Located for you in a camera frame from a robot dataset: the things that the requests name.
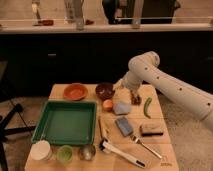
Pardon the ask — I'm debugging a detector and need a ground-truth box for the yellow black sponge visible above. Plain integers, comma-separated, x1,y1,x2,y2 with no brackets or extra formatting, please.
140,124,164,136

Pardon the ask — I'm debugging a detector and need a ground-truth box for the wooden stick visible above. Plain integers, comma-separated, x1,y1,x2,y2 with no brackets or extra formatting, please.
98,116,108,139

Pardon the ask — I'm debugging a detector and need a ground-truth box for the white cup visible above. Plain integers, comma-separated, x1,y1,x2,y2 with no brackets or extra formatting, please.
30,140,52,161

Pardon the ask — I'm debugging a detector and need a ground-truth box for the silver metal cup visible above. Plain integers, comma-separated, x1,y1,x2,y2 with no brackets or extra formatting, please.
79,144,96,161

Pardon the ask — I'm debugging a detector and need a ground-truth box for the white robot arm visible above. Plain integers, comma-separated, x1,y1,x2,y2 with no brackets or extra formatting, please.
114,51,213,132

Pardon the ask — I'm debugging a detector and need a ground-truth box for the orange round fruit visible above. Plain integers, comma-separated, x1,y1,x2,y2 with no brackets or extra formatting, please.
102,99,113,111

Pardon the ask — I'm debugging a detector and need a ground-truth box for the black cabinet counter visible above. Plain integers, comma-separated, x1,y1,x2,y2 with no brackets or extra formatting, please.
0,27,213,96

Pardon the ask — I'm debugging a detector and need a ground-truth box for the green plastic tray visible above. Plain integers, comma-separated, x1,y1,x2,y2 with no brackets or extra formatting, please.
31,101,97,146

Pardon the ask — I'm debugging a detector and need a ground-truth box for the white handled brush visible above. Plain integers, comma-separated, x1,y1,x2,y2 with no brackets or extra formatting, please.
99,139,146,168

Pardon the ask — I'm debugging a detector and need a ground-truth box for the green cup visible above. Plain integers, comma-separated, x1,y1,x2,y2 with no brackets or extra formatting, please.
56,145,72,164

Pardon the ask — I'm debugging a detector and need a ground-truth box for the orange bowl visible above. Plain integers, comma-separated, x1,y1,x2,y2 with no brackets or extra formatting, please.
63,83,88,101

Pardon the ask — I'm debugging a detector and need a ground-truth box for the blue sponge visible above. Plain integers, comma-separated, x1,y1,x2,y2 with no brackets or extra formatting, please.
115,117,133,137

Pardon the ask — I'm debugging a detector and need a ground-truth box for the dark brown bowl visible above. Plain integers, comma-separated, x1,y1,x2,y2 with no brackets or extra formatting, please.
95,82,115,101

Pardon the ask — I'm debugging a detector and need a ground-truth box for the black office chair base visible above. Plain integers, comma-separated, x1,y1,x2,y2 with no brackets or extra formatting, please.
0,59,37,171

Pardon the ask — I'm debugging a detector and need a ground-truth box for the grey-blue cloth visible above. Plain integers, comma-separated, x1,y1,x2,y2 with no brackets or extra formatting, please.
113,101,131,115

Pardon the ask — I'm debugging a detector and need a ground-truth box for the silver fork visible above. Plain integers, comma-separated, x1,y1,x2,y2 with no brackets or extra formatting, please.
130,134,162,159

